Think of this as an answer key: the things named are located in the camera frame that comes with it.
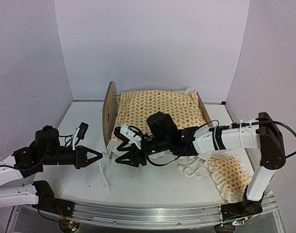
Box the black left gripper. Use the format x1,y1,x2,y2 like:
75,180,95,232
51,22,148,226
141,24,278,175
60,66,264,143
40,145,102,169

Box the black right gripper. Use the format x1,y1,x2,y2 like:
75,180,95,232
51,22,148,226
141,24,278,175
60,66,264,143
116,136,171,168

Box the white cushion tie cords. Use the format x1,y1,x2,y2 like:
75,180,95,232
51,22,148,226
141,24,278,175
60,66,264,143
98,150,114,193
176,155,211,181

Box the duck print ruffled cushion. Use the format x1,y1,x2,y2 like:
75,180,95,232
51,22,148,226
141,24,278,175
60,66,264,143
106,87,211,166

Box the wooden pet bed frame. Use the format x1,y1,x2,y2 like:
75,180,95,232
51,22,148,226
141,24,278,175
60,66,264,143
103,82,212,159

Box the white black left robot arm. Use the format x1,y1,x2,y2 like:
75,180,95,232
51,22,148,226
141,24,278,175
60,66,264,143
0,125,103,216

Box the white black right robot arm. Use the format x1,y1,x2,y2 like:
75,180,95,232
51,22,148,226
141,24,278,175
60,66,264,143
114,112,296,220

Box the small duck print pillow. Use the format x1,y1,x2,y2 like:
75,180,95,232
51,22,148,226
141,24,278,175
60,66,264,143
206,154,250,203

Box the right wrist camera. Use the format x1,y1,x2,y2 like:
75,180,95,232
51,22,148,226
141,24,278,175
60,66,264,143
114,124,142,149

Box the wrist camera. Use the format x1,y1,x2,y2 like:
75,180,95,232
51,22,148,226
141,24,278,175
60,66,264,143
114,124,142,149
71,122,89,150

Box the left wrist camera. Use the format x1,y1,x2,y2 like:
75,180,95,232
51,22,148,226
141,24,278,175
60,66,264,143
71,122,89,150

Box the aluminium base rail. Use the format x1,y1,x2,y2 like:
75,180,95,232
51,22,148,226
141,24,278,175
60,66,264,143
6,186,287,233

